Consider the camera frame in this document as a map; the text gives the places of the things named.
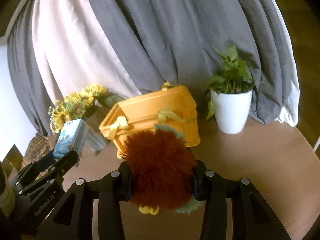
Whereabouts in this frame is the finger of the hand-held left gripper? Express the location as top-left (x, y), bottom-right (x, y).
top-left (15, 152), bottom-right (57, 188)
top-left (42, 149), bottom-right (80, 182)

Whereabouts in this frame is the narrow grey curtain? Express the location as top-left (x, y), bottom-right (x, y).
top-left (7, 12), bottom-right (52, 135)

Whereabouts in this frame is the wide grey curtain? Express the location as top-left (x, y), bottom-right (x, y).
top-left (82, 0), bottom-right (293, 126)

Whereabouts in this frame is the white curtain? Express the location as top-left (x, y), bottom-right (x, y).
top-left (275, 30), bottom-right (300, 127)

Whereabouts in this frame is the sunflower bouquet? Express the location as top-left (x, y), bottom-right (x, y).
top-left (49, 82), bottom-right (125, 134)

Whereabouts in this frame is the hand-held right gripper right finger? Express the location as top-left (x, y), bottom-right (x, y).
top-left (191, 159), bottom-right (292, 240)

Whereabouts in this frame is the white plant pot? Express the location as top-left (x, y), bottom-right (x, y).
top-left (211, 89), bottom-right (253, 134)

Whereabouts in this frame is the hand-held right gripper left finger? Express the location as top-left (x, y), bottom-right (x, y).
top-left (41, 161), bottom-right (135, 240)

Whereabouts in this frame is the green potted plant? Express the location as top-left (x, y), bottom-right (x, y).
top-left (205, 41), bottom-right (266, 120)

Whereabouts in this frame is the grey ribbed vase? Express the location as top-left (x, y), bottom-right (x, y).
top-left (85, 122), bottom-right (108, 153)

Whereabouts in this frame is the blue tissue pack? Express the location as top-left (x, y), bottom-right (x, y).
top-left (53, 119), bottom-right (90, 167)

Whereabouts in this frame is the brown cardboard box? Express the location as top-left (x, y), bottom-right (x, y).
top-left (0, 144), bottom-right (24, 178)

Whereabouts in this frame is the orange plastic crate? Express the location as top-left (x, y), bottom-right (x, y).
top-left (99, 81), bottom-right (201, 159)

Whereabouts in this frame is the red furry plush toy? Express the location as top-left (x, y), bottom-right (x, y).
top-left (119, 124), bottom-right (203, 217)

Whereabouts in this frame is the pale pink curtain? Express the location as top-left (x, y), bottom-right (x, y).
top-left (31, 0), bottom-right (140, 101)

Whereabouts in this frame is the white curtain rail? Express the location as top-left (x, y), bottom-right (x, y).
top-left (0, 0), bottom-right (42, 43)

